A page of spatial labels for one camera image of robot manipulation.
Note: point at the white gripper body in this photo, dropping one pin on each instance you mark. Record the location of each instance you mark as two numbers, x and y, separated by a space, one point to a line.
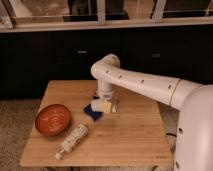
105 90

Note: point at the dark cabinet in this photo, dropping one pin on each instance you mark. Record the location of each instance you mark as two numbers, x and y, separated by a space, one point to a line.
29 60

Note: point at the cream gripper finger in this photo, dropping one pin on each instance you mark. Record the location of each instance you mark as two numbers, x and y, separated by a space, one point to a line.
107 106

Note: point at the wooden table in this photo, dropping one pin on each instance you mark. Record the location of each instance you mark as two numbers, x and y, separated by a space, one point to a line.
132 136

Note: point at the blue sponge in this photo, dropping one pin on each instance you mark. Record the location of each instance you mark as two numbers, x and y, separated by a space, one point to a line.
93 114

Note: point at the silver drawer handle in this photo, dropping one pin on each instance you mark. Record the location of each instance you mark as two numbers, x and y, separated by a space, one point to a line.
82 52

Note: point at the orange ceramic bowl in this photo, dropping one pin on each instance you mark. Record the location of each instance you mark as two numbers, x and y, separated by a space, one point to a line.
53 119

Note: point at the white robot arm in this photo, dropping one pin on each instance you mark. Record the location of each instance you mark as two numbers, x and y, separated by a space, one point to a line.
194 101

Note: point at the white plastic bottle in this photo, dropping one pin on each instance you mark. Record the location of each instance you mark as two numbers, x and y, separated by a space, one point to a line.
72 140

